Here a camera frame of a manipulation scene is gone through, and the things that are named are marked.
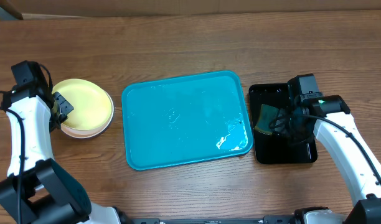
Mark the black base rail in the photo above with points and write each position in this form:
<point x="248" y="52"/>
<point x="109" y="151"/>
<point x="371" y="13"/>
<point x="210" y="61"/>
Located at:
<point x="269" y="219"/>

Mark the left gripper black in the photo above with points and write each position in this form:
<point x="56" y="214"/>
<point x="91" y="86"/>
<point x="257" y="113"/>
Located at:
<point x="68" y="108"/>

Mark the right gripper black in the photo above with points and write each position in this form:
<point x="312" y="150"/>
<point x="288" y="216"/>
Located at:
<point x="281" y="128"/>

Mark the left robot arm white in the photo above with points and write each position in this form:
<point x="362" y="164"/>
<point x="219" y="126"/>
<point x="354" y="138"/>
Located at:
<point x="37" y="189"/>

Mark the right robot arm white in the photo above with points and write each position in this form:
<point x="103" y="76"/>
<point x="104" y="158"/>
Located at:
<point x="329" y="120"/>

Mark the yellow green sponge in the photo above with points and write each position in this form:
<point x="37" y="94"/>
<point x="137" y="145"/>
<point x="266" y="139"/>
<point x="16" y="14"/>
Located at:
<point x="267" y="115"/>

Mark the teal plastic tray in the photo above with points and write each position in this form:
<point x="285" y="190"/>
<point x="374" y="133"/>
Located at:
<point x="184" y="120"/>

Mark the black rectangular tray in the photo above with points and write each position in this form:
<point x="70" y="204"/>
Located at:
<point x="275" y="149"/>

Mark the white plate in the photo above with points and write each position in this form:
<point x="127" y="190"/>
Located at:
<point x="92" y="133"/>

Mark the yellow-green plate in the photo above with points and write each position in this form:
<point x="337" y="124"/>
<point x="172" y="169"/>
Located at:
<point x="92" y="106"/>

